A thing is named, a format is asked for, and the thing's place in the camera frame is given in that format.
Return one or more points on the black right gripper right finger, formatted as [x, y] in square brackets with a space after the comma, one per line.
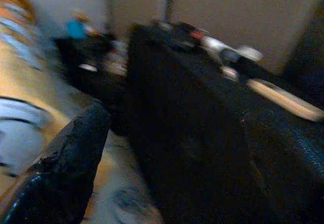
[296, 173]

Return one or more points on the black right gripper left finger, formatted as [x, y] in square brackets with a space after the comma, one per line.
[68, 158]

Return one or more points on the yellow cartoon print blanket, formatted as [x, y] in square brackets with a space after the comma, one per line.
[22, 69]

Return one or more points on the black nightstand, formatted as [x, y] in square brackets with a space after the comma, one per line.
[88, 54]

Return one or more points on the black cabinet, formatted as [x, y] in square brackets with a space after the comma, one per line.
[182, 107]

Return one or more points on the blue toy figure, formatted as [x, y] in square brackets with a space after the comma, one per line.
[75, 29]

